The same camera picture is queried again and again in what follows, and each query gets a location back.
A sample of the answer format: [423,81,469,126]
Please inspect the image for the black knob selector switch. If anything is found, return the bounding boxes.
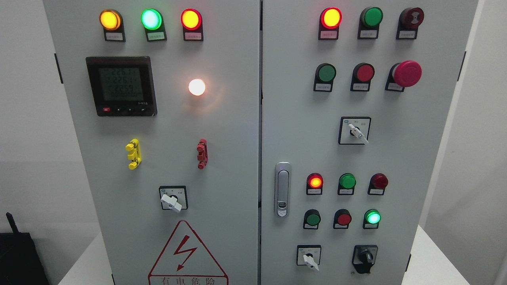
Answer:
[351,245,378,274]

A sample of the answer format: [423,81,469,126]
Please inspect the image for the red terminal connector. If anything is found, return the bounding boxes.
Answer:
[196,138,208,170]

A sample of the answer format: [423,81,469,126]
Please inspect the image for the red lit indicator lower left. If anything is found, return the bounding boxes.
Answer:
[306,173,324,196]

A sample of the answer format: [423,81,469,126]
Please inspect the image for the white glowing lamp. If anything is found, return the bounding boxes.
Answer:
[188,79,206,96]

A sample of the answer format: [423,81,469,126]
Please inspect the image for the green push button lower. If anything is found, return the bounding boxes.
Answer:
[303,209,322,230]

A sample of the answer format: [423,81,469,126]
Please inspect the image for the green push button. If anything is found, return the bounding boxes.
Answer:
[303,209,322,230]
[313,63,337,92]

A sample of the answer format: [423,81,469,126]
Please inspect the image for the green push button upper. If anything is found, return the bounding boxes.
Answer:
[313,63,337,92]

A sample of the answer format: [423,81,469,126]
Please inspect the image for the left grey cabinet door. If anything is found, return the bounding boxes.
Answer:
[43,0,260,285]

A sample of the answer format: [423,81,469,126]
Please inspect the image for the grey cabinet door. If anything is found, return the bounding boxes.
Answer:
[43,0,260,285]
[260,0,478,285]

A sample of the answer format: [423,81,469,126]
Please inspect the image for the green indicator lower middle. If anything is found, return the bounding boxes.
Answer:
[337,173,356,196]

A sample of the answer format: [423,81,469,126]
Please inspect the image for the right grey cabinet door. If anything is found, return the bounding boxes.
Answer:
[260,0,478,285]

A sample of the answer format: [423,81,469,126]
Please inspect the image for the red push button lower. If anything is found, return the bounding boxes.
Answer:
[333,209,352,229]

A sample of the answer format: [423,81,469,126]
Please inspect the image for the red push button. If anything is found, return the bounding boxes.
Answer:
[333,209,352,229]
[350,63,375,92]

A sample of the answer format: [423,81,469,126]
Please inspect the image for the yellow terminal connector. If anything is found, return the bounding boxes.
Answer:
[125,138,142,170]

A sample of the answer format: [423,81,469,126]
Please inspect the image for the red push button upper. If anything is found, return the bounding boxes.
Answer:
[350,63,375,92]

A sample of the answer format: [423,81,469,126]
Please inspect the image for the red indicator lower right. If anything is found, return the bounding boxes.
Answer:
[368,173,388,196]

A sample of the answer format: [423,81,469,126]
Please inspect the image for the red electrical hazard warning sign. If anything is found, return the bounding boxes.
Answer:
[147,220,229,285]

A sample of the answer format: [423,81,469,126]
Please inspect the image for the red ringed lit indicator light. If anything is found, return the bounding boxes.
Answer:
[180,8,204,41]

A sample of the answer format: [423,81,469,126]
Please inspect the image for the green indicator bottom right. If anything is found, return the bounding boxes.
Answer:
[362,209,381,230]

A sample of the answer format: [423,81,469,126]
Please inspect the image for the black digital power meter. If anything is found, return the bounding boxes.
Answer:
[86,56,157,117]

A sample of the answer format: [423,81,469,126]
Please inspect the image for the red lit indicator right door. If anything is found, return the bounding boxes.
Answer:
[318,7,342,40]

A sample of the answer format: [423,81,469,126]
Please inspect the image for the green lit indicator light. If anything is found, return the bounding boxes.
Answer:
[141,8,167,42]

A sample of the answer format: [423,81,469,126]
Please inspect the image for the red emergency stop mushroom button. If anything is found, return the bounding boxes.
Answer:
[385,60,422,92]

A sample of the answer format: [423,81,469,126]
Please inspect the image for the green indicator top right door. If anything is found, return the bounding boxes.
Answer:
[357,7,383,40]

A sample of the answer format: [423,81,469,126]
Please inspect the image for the yellow indicator light top left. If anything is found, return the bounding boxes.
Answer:
[99,9,126,42]

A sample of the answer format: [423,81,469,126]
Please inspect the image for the dark red buzzer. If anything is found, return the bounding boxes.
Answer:
[396,7,424,40]

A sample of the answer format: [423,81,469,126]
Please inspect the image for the black device with antenna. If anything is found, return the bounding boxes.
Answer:
[0,212,49,285]

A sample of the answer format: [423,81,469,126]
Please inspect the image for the silver door lock handle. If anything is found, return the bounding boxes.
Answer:
[274,161,292,218]

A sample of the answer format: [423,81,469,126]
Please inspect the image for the white selector switch left door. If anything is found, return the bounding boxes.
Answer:
[159,186,188,213]

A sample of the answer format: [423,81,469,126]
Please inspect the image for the white selector switch upper right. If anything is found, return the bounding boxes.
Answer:
[338,116,372,145]

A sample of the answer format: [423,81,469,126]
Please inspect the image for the white selector switch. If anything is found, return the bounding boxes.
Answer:
[338,116,372,145]
[296,245,322,271]

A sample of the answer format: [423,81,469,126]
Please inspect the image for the white selector switch bottom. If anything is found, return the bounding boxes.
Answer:
[296,245,322,271]

